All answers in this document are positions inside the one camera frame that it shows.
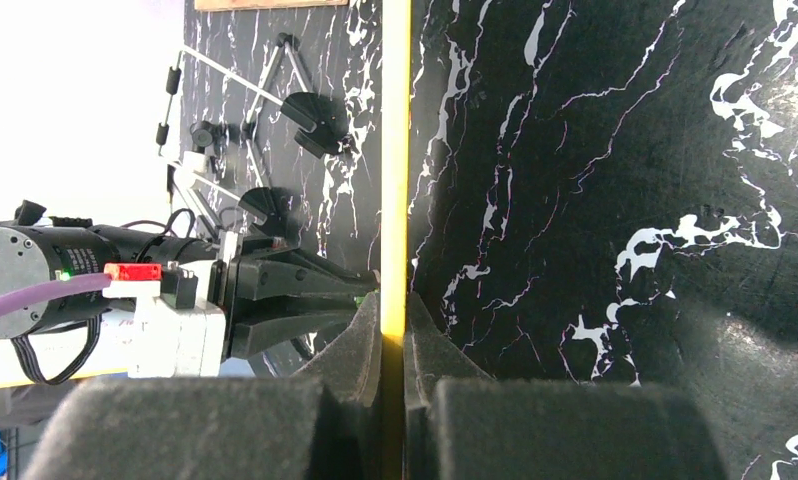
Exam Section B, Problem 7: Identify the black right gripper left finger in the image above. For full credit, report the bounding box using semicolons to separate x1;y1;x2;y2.
24;293;381;480

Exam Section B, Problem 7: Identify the wooden board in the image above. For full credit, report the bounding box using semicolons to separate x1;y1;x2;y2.
193;0;350;12

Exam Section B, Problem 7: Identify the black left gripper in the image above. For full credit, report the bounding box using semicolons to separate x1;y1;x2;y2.
210;235;379;360

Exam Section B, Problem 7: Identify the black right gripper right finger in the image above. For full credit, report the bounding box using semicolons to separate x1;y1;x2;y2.
404;294;727;479

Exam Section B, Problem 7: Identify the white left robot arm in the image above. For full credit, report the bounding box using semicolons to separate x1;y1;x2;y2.
0;214;379;389

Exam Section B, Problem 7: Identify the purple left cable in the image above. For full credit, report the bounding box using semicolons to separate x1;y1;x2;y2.
0;272;115;329

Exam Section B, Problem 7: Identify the black grey folding easel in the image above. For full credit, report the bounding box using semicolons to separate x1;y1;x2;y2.
156;33;352;238

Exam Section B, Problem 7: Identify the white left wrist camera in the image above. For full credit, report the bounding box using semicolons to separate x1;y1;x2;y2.
102;260;227;379

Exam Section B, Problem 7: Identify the yellow-framed whiteboard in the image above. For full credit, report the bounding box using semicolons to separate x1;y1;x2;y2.
380;1;412;479

